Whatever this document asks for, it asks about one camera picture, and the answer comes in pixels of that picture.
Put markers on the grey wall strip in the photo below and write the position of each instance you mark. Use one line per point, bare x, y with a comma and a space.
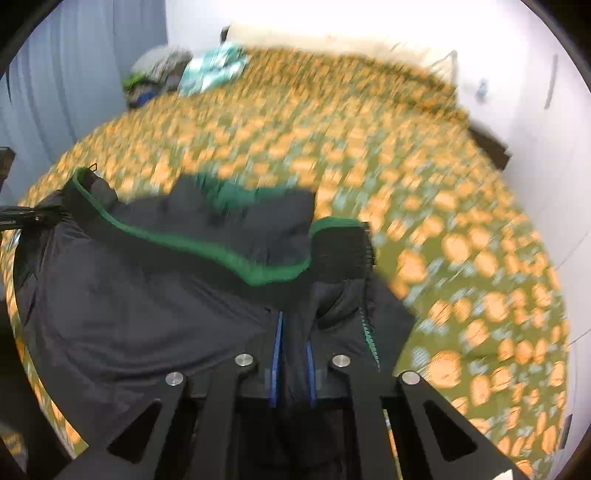
550, 83

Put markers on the teal and white cloth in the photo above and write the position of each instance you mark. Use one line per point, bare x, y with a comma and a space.
212, 69

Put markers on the pile of mixed clothes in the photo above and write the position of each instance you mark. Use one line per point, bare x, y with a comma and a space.
157, 74

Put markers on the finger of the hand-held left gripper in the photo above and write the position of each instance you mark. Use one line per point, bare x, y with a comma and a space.
27, 217

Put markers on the small blue wall fixture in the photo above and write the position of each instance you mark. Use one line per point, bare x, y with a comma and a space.
482, 87

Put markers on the blue-grey curtain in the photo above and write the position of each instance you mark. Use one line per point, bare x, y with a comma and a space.
69, 78

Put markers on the black jacket with green lining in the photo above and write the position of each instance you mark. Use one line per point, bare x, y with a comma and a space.
152, 286

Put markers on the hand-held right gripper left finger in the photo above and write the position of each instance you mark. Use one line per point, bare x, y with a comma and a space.
276, 364

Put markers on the cream pillow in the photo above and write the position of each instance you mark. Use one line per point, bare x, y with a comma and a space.
341, 44

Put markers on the green orange floral bedspread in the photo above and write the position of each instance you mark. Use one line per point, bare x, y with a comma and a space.
369, 152

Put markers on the dark wooden bed frame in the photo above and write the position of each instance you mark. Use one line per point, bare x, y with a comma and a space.
491, 146

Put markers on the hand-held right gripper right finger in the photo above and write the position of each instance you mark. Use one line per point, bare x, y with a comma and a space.
310, 371

